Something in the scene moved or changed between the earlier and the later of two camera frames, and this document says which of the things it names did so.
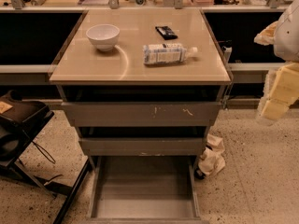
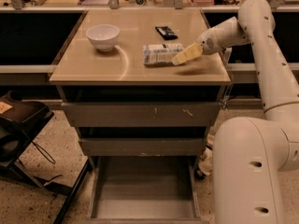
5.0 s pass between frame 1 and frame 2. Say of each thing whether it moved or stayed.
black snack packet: stayed
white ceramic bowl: stayed
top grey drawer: stayed
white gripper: moved
